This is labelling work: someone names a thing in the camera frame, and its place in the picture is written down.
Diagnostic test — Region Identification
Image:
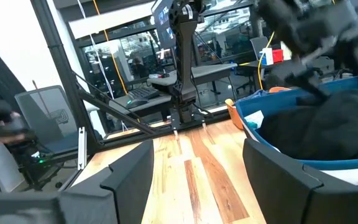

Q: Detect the thin yellow cable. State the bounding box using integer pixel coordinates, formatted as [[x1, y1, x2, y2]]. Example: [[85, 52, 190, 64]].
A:
[[257, 30, 275, 91]]

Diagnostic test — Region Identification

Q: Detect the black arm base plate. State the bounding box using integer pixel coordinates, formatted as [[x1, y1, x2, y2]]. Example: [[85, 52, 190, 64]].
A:
[[169, 108, 217, 129]]

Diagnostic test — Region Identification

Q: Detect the black table frame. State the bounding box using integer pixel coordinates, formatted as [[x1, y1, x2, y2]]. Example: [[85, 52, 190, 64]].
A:
[[31, 0, 229, 155]]

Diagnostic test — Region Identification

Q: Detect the red box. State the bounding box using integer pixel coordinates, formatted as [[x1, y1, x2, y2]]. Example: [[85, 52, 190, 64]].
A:
[[272, 49, 284, 64]]

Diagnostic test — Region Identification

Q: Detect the orange plastic basket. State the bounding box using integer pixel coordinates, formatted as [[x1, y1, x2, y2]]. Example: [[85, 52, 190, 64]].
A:
[[224, 86, 291, 130]]

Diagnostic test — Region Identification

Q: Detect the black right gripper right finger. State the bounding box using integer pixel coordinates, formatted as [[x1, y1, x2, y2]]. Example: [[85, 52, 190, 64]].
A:
[[242, 138, 358, 224]]

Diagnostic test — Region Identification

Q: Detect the person's hand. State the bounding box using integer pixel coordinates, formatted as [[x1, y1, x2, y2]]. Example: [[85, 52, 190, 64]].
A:
[[0, 111, 29, 150]]

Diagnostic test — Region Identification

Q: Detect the white hanging cord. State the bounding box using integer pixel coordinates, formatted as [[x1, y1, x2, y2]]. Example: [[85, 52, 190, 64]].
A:
[[76, 0, 127, 131]]

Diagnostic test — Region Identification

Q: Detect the black computer monitor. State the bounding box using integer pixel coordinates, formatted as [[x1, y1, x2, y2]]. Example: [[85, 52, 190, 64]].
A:
[[150, 0, 176, 50]]

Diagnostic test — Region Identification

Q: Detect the blue fabric storage bin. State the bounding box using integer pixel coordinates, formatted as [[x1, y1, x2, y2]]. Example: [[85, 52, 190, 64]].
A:
[[234, 76, 358, 190]]

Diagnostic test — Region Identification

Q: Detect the black t-shirt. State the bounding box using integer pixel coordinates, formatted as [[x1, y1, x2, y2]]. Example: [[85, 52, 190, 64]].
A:
[[258, 89, 358, 161]]

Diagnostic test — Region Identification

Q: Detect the grey mesh office chair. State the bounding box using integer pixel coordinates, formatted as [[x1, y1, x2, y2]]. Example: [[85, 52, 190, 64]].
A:
[[14, 85, 81, 153]]

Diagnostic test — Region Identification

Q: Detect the yellow extension cord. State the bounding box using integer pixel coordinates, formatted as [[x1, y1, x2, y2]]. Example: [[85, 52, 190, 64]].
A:
[[92, 0, 129, 96]]

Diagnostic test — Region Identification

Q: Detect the black keyboard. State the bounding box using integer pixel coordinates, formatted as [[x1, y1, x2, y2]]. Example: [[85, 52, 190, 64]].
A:
[[127, 86, 161, 100]]

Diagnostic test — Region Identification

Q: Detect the silver aluminium extrusion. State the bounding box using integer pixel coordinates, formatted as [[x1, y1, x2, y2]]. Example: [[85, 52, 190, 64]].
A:
[[78, 126, 87, 171]]

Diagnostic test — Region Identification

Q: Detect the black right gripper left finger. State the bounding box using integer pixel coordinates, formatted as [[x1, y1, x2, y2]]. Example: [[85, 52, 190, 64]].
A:
[[59, 139, 155, 224]]

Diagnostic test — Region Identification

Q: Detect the black computer mouse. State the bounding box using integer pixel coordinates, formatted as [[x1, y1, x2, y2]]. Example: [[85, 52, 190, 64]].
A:
[[126, 98, 149, 110]]

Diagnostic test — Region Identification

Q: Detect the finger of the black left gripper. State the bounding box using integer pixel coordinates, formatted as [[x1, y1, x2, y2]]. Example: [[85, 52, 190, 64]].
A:
[[337, 40, 358, 78], [268, 62, 329, 100]]

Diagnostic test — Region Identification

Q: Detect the grey desk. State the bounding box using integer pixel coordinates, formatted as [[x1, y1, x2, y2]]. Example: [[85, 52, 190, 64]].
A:
[[147, 63, 239, 87], [109, 92, 173, 116]]

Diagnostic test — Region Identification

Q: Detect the blue and white box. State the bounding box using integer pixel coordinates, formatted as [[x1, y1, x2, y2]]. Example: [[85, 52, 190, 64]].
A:
[[259, 47, 275, 66]]

